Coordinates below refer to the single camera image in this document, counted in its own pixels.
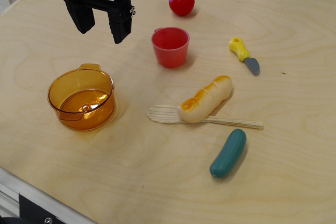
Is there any green toy cucumber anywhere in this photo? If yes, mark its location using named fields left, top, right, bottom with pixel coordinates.
left=209, top=129, right=247, bottom=178

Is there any toy bread loaf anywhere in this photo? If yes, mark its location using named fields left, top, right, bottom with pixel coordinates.
left=177, top=76, right=233, bottom=123

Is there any aluminium table frame rail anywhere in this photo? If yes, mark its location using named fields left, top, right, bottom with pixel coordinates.
left=1, top=168, right=95, bottom=223

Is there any wooden spatula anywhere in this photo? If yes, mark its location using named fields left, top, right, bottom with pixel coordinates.
left=146, top=105, right=264, bottom=130

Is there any red plastic cup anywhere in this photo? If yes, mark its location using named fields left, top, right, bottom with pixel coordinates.
left=151, top=27, right=190, bottom=68

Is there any yellow handled toy knife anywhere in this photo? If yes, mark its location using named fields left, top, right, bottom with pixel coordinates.
left=229, top=37, right=260, bottom=76

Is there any black bracket at table corner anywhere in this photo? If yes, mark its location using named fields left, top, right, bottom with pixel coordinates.
left=19, top=194, right=65, bottom=224

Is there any orange transparent plastic pot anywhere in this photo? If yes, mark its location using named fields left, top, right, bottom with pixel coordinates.
left=48, top=63, right=116, bottom=131

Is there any red toy tomato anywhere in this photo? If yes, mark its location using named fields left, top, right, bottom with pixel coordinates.
left=169, top=0, right=195, bottom=16

